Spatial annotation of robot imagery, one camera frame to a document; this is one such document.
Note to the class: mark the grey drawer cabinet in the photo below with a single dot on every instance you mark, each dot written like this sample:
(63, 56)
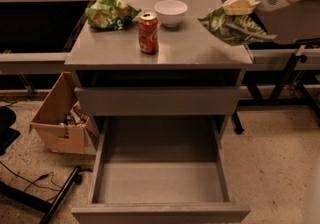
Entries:
(188, 57)

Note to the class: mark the white bowl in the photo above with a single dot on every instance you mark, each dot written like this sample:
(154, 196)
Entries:
(170, 12)

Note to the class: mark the open grey middle drawer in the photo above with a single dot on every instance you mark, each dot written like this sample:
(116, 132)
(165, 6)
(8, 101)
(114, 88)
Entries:
(159, 170)

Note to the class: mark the closed grey top drawer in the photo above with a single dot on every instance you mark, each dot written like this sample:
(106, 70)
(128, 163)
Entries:
(157, 101)

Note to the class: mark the green patterned chip bag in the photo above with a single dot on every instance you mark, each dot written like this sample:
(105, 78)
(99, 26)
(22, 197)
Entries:
(110, 14)

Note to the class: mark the orange soda can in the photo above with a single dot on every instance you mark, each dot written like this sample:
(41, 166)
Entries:
(147, 33)

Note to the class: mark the green jalapeno chip bag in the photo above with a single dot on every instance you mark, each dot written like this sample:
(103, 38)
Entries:
(234, 30)

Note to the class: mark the cardboard box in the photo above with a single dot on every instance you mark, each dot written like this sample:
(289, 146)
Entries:
(50, 121)

